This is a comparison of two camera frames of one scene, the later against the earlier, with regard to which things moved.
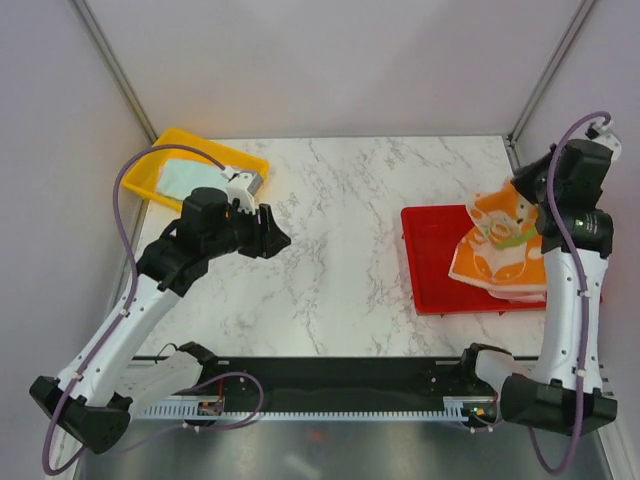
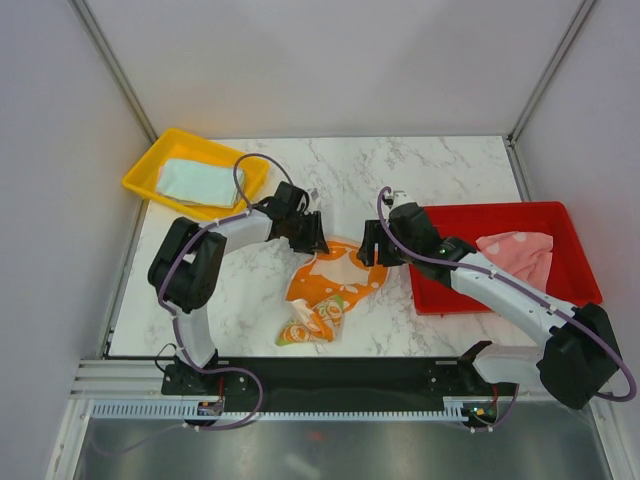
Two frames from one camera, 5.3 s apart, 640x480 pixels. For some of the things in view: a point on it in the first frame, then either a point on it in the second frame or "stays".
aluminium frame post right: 550,69 stays
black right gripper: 524,178 → 374,232
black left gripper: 267,237 → 314,240
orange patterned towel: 503,252 → 323,287
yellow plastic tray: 144,176 stays
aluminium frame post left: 114,68 stays
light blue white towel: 180,177 stays
